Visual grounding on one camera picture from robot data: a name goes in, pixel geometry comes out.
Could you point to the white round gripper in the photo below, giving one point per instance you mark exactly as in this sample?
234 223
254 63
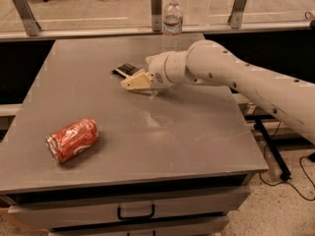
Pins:
157 69

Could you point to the black rxbar chocolate wrapper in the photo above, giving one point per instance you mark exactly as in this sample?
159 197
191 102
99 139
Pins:
126 70

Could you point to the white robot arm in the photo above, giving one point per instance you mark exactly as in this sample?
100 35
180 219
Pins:
207 63

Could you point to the crushed red coke can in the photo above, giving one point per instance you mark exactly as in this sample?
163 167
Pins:
72 139

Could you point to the clear plastic water bottle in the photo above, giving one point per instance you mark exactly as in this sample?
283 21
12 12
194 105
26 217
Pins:
172 25

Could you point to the grey lower drawer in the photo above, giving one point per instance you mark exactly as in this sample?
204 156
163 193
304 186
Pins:
197 226

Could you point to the grey drawer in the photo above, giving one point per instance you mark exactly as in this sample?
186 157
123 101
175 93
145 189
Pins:
197 226
128 208

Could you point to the black metal stand leg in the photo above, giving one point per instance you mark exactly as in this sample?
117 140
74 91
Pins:
285 175

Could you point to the grey upper drawer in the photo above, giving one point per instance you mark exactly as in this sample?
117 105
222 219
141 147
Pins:
128 208

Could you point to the middle metal railing bracket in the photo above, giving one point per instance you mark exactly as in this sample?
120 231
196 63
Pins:
156 15

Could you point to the metal railing bracket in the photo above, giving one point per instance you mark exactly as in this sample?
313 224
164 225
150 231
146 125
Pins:
236 15
31 26
156 15

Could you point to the right metal railing bracket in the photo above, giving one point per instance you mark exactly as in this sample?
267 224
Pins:
236 15

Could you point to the left metal railing bracket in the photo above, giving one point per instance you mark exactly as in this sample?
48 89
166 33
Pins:
31 26

